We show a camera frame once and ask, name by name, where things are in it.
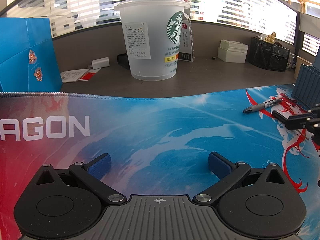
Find black small box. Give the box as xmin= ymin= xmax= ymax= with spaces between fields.
xmin=117 ymin=53 xmax=130 ymax=70

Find Starbucks translucent plastic cup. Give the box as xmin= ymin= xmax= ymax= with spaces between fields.
xmin=114 ymin=0 xmax=189 ymax=81

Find white stacked boxes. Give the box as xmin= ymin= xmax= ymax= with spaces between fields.
xmin=217 ymin=40 xmax=248 ymax=63

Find grey black marker pen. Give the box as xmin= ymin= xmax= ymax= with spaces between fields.
xmin=242 ymin=99 xmax=281 ymax=114

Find white power adapter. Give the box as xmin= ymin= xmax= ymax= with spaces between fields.
xmin=92 ymin=57 xmax=110 ymax=69

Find AGON printed desk mat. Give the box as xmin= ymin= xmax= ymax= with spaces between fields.
xmin=1 ymin=85 xmax=319 ymax=239

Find blister pill pack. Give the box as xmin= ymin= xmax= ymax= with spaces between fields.
xmin=265 ymin=32 xmax=276 ymax=44

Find acrylic sign holder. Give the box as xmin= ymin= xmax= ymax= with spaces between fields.
xmin=178 ymin=8 xmax=195 ymax=62

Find black mesh desk organizer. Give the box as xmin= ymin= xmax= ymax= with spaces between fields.
xmin=247 ymin=37 xmax=290 ymax=72

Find black handle screwdriver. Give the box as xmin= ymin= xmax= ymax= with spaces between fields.
xmin=296 ymin=129 xmax=309 ymax=140

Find blue paper gift bag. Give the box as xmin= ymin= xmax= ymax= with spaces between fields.
xmin=0 ymin=17 xmax=62 ymax=92

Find blue container storage box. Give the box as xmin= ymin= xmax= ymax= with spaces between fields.
xmin=291 ymin=51 xmax=320 ymax=108

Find white and red papers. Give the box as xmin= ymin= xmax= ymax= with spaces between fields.
xmin=60 ymin=68 xmax=100 ymax=83

